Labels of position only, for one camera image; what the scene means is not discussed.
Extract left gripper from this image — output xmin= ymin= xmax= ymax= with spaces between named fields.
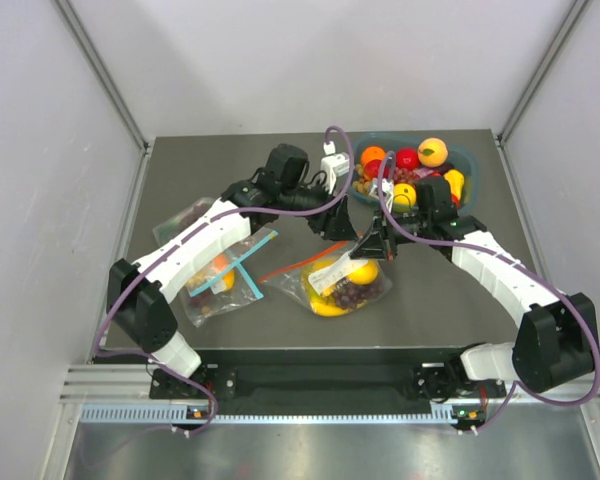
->
xmin=280 ymin=176 xmax=359 ymax=242

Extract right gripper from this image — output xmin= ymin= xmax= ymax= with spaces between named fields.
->
xmin=350 ymin=204 xmax=432 ymax=262

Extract red zip bag with fruit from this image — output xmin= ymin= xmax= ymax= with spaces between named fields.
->
xmin=258 ymin=242 xmax=393 ymax=317

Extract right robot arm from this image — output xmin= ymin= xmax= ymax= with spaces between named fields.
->
xmin=351 ymin=177 xmax=600 ymax=396

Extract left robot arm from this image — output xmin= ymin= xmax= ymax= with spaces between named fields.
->
xmin=106 ymin=141 xmax=357 ymax=397

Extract fake longan cluster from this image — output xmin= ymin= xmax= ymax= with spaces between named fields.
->
xmin=352 ymin=164 xmax=374 ymax=195

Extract fake yellow lemon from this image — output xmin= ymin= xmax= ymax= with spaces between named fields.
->
xmin=392 ymin=183 xmax=417 ymax=212

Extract fake red peach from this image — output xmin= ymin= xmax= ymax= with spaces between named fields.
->
xmin=363 ymin=159 xmax=382 ymax=181

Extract fake grape bunch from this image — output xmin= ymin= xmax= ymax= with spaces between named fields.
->
xmin=392 ymin=168 xmax=422 ymax=185

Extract fake orange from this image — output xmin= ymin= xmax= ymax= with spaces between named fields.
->
xmin=360 ymin=146 xmax=386 ymax=166

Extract fake red apple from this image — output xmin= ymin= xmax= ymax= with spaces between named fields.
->
xmin=396 ymin=148 xmax=421 ymax=171

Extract lower blue zip bag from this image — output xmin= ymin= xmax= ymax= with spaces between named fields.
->
xmin=180 ymin=254 xmax=263 ymax=327

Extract blue zip bag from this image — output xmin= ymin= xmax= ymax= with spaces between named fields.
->
xmin=180 ymin=254 xmax=263 ymax=327
xmin=153 ymin=197 xmax=278 ymax=273

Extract upper blue zip bag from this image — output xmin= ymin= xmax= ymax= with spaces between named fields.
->
xmin=153 ymin=197 xmax=278 ymax=273

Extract teal plastic fruit basket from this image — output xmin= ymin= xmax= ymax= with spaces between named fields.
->
xmin=350 ymin=132 xmax=480 ymax=215

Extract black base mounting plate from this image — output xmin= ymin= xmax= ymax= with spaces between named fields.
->
xmin=92 ymin=347 xmax=511 ymax=401

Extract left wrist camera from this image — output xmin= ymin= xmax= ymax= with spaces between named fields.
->
xmin=320 ymin=141 xmax=351 ymax=193

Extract grey slotted cable duct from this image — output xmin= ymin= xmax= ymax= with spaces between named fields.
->
xmin=79 ymin=403 xmax=486 ymax=426

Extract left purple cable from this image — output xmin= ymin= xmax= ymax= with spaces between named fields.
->
xmin=77 ymin=124 xmax=355 ymax=469

